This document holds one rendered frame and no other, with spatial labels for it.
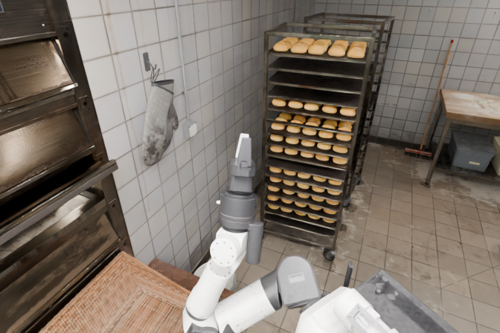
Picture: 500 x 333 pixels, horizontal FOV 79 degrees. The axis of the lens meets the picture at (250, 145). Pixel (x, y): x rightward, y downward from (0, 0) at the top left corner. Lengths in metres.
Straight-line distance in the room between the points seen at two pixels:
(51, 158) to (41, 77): 0.29
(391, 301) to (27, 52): 1.29
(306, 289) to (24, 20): 1.16
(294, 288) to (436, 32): 3.76
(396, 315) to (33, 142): 1.22
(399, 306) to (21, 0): 1.37
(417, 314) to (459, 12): 3.71
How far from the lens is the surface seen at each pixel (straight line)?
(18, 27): 1.25
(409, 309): 0.88
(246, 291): 0.89
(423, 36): 4.27
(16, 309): 1.53
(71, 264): 1.59
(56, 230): 1.48
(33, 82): 1.25
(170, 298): 1.78
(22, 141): 1.29
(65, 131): 1.36
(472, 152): 3.99
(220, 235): 0.73
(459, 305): 2.89
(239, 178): 0.67
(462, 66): 4.37
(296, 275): 0.85
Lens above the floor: 2.07
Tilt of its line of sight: 29 degrees down
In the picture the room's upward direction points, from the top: straight up
